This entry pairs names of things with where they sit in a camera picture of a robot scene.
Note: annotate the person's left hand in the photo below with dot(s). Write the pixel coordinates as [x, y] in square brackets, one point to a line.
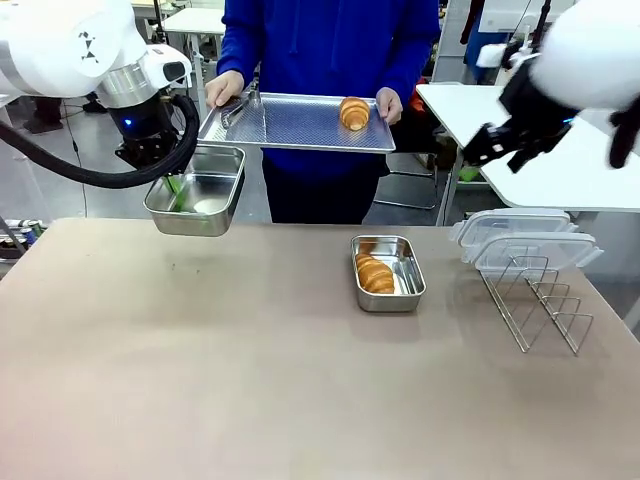
[391, 106]

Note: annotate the steel rectangular food container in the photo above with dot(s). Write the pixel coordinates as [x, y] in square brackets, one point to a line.
[210, 200]
[410, 290]

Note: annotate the green drink can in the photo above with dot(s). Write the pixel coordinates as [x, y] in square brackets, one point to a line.
[38, 231]

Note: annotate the person's left forearm blue sleeve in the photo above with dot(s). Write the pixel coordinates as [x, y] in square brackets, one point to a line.
[415, 55]

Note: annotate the metal baking tray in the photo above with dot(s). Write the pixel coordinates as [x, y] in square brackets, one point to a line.
[300, 122]

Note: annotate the person's right hand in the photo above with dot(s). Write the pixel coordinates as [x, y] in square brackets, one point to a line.
[225, 87]

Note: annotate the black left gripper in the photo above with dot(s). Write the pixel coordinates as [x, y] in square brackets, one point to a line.
[145, 135]

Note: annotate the clear plastic clip lid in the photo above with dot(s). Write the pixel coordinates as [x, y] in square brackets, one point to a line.
[540, 250]
[515, 222]

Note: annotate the person in blue hoodie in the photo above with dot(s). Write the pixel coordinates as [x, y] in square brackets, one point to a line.
[325, 60]

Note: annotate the white height-adjustable desk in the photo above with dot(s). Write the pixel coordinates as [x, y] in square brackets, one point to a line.
[195, 22]

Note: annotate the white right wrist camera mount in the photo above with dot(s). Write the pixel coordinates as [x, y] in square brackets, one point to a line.
[492, 55]

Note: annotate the person's right forearm blue sleeve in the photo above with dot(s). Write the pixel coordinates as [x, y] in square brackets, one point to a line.
[237, 50]

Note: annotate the steel tongs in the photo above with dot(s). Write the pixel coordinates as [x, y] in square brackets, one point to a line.
[242, 107]

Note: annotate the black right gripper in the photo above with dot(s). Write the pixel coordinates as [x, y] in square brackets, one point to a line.
[535, 110]

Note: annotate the white side table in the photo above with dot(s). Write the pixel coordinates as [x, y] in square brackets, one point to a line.
[550, 185]

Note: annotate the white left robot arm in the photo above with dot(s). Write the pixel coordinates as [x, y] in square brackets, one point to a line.
[65, 45]

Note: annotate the golden croissant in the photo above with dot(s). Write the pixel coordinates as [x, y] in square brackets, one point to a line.
[355, 114]
[375, 275]

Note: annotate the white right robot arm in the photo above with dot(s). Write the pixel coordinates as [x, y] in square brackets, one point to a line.
[590, 50]

